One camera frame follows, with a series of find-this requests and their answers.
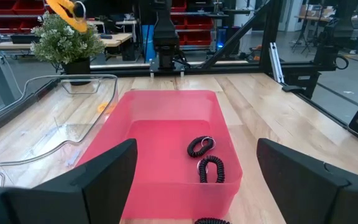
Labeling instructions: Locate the wooden top desk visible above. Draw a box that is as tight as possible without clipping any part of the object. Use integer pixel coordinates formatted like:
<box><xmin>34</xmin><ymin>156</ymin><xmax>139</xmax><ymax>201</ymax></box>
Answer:
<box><xmin>0</xmin><ymin>32</ymin><xmax>133</xmax><ymax>51</ymax></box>

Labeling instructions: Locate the black plant pot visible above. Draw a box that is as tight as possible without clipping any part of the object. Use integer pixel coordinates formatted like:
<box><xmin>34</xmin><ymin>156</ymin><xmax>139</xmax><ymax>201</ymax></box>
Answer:
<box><xmin>61</xmin><ymin>57</ymin><xmax>92</xmax><ymax>86</ymax></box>

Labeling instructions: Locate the black flat clamp foot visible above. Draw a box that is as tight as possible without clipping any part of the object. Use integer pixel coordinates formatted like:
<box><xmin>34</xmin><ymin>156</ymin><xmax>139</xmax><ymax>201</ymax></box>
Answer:
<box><xmin>282</xmin><ymin>84</ymin><xmax>306</xmax><ymax>93</ymax></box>

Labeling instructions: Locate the blue upright panel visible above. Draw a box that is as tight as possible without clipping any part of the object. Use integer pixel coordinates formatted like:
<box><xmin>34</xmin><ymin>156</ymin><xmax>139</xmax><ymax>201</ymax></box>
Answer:
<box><xmin>141</xmin><ymin>24</ymin><xmax>157</xmax><ymax>62</ymax></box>

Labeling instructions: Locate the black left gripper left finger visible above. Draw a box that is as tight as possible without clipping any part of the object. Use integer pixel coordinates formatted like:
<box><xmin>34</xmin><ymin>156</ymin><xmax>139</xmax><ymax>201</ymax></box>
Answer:
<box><xmin>6</xmin><ymin>138</ymin><xmax>138</xmax><ymax>224</ymax></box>

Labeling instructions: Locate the black mounted device with cable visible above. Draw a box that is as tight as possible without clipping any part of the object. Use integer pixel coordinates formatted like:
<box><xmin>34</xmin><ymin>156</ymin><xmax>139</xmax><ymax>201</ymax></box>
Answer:
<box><xmin>313</xmin><ymin>17</ymin><xmax>350</xmax><ymax>71</ymax></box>

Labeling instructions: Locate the pink translucent plastic bin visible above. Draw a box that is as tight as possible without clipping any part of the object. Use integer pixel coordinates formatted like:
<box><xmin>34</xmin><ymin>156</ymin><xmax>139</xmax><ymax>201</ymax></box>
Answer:
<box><xmin>75</xmin><ymin>89</ymin><xmax>244</xmax><ymax>220</ymax></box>

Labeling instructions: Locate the silver aluminium bar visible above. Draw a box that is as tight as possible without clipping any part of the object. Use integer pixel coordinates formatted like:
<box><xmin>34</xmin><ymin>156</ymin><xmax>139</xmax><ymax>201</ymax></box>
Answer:
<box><xmin>268</xmin><ymin>42</ymin><xmax>284</xmax><ymax>84</ymax></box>

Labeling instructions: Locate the clear plastic bin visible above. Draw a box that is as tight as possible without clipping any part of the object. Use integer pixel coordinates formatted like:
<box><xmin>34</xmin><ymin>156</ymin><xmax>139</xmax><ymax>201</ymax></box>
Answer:
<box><xmin>0</xmin><ymin>73</ymin><xmax>119</xmax><ymax>189</ymax></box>

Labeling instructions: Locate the black spring coil keychain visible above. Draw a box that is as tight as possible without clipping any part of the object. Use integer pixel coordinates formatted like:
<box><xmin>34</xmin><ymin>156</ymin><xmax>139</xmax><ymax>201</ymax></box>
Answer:
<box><xmin>193</xmin><ymin>217</ymin><xmax>232</xmax><ymax>224</ymax></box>
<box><xmin>196</xmin><ymin>154</ymin><xmax>226</xmax><ymax>184</ymax></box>
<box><xmin>186</xmin><ymin>135</ymin><xmax>216</xmax><ymax>159</ymax></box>

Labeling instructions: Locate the green artificial plant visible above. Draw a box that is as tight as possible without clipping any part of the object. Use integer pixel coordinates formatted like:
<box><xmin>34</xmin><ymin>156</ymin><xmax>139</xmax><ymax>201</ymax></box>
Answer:
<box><xmin>29</xmin><ymin>12</ymin><xmax>107</xmax><ymax>71</ymax></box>

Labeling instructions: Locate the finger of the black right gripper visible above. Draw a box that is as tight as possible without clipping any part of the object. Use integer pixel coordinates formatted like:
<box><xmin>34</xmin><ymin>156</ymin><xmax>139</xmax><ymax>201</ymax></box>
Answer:
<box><xmin>73</xmin><ymin>1</ymin><xmax>87</xmax><ymax>19</ymax></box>

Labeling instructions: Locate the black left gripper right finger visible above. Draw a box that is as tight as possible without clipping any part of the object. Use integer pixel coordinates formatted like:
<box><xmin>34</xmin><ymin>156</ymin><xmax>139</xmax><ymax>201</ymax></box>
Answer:
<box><xmin>256</xmin><ymin>138</ymin><xmax>358</xmax><ymax>224</ymax></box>

